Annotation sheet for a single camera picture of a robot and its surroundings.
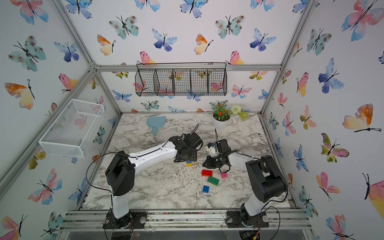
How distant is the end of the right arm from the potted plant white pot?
0.71ft

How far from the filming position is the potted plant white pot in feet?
3.29

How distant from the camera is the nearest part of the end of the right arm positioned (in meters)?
0.72
